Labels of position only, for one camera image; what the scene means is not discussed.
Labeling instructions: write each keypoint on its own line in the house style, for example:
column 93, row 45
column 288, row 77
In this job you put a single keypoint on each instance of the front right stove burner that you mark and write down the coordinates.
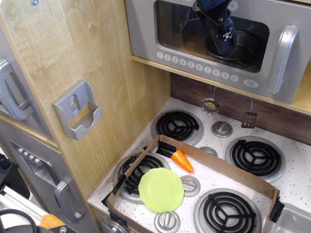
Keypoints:
column 226, row 211

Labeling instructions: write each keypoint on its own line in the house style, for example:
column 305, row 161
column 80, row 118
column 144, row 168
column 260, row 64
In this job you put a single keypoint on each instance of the grey stove knob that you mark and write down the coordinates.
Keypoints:
column 168, row 222
column 222, row 129
column 191, row 186

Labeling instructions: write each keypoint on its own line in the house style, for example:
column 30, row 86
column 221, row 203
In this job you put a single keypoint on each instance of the hanging round toy strainer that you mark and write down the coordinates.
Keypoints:
column 210, row 105

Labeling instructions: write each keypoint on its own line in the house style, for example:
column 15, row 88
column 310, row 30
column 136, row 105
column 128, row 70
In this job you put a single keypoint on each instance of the grey upper fridge handle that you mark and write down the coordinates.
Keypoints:
column 12, row 103

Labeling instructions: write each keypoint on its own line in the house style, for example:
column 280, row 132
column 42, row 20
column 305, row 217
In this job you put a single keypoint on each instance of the grey ice dispenser panel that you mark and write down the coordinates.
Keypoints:
column 38, row 166

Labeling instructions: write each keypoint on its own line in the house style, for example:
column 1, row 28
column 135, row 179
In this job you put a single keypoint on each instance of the back right stove burner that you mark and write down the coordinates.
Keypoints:
column 257, row 156

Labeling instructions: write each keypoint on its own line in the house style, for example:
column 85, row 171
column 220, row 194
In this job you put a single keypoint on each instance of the grey back stove knob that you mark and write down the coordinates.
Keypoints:
column 222, row 129

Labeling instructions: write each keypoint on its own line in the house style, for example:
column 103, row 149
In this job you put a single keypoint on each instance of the grey fridge handle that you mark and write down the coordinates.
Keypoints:
column 12, row 103
column 60, row 197

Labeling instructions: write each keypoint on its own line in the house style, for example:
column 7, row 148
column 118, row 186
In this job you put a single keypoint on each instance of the back left stove burner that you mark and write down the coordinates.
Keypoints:
column 179, row 125

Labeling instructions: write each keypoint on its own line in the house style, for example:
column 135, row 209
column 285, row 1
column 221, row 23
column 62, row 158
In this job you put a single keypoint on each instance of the orange cloth piece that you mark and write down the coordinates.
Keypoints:
column 50, row 221

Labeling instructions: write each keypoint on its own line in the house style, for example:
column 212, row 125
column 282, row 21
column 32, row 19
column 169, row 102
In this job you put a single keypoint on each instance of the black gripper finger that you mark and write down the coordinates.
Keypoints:
column 224, row 37

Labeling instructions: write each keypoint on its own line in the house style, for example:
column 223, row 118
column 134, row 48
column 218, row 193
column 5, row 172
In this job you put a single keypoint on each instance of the grey oven knob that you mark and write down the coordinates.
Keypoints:
column 116, row 227

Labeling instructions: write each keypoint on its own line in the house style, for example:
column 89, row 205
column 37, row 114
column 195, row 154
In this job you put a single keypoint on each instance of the grey small middle knob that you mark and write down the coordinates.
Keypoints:
column 210, row 151

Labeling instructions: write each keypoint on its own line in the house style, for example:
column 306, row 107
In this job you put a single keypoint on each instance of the hanging toy spatula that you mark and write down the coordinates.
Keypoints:
column 250, row 117

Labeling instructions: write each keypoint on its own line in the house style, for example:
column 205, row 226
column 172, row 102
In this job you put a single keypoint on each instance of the grey centre stove knob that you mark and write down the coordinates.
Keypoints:
column 191, row 186

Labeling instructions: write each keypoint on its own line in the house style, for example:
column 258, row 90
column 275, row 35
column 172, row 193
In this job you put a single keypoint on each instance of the green plastic plate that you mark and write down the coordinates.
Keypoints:
column 161, row 190

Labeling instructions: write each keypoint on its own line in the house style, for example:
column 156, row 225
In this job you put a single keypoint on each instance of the steel pot with handles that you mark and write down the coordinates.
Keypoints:
column 243, row 53

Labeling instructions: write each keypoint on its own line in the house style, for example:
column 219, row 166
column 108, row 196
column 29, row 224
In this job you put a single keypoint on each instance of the grey wall phone holder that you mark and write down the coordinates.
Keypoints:
column 73, row 101

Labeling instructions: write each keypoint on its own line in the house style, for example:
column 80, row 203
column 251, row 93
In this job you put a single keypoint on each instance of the steel sink basin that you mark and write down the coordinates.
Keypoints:
column 291, row 220

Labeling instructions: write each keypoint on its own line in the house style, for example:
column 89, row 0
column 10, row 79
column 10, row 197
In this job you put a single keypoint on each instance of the grey toy microwave door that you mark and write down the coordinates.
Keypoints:
column 169, row 32

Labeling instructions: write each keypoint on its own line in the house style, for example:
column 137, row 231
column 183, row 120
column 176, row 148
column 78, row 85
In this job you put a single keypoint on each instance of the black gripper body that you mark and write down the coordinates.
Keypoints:
column 214, row 12

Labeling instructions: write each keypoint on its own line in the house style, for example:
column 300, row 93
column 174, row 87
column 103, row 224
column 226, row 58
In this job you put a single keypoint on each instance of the grey front stove knob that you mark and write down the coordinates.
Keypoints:
column 168, row 222

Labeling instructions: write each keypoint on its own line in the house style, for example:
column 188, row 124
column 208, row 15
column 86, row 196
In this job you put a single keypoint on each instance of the orange toy carrot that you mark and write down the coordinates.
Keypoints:
column 180, row 158

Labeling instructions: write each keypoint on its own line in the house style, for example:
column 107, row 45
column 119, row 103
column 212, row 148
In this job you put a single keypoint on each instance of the brown cardboard frame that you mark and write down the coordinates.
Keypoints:
column 211, row 172

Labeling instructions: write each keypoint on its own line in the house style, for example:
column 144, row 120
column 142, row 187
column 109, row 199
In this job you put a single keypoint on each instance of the front left stove burner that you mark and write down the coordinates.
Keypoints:
column 129, row 189

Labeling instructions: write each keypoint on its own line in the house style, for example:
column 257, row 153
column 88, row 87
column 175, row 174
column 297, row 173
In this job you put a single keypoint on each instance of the grey lower fridge handle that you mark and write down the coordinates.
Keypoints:
column 60, row 197

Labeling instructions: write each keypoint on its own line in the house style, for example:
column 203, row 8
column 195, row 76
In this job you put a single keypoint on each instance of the stove burner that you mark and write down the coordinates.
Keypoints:
column 226, row 211
column 179, row 125
column 129, row 189
column 257, row 156

